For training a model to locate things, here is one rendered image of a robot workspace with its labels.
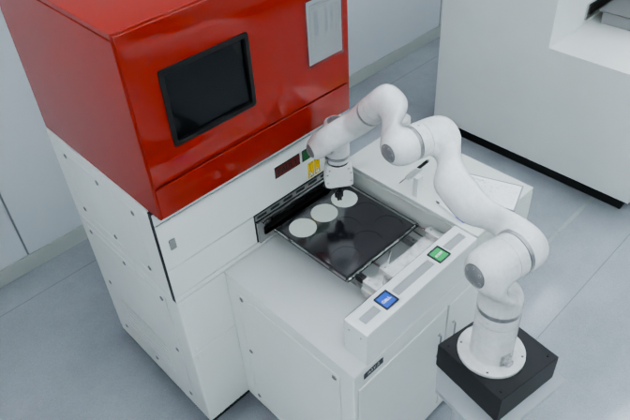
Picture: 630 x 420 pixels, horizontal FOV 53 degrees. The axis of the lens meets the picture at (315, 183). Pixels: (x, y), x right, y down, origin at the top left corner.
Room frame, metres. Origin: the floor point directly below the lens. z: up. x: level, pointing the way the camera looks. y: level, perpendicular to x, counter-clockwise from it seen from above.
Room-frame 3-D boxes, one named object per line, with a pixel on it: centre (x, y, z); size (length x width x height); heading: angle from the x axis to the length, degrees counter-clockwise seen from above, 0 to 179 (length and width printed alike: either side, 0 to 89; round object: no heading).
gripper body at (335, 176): (1.74, -0.08, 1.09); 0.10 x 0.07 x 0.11; 96
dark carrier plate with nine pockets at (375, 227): (1.66, -0.10, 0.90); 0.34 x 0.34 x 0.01; 42
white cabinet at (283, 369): (1.63, -0.23, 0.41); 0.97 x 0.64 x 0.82; 132
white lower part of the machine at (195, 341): (1.95, 0.42, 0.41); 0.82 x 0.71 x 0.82; 132
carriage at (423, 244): (1.47, -0.29, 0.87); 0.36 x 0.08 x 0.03; 132
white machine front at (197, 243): (1.70, 0.19, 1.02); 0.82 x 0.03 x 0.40; 132
